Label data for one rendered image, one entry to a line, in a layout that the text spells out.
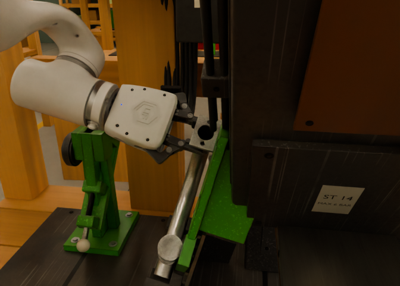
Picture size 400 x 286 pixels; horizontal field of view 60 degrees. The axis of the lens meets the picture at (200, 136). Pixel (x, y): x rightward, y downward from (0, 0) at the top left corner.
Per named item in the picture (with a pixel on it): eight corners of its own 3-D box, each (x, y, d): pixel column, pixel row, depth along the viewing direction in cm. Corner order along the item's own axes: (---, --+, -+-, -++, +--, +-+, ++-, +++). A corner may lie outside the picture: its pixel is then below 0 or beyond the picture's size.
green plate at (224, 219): (233, 276, 51) (283, 156, 43) (180, 258, 52) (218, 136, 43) (237, 226, 62) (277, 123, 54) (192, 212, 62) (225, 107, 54)
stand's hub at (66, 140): (72, 172, 74) (67, 140, 71) (59, 171, 74) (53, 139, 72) (88, 157, 81) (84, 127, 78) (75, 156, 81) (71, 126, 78)
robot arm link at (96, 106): (78, 118, 53) (97, 124, 53) (100, 71, 56) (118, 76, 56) (90, 136, 61) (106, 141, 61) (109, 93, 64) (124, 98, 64)
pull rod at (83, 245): (87, 255, 72) (83, 233, 70) (74, 254, 73) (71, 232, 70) (98, 238, 77) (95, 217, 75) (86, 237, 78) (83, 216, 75)
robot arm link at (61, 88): (110, 94, 65) (88, 135, 60) (43, 74, 65) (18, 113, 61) (104, 65, 57) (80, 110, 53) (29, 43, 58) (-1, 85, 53)
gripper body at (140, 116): (90, 126, 53) (160, 147, 53) (115, 71, 57) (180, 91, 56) (100, 141, 60) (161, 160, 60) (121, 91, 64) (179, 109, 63)
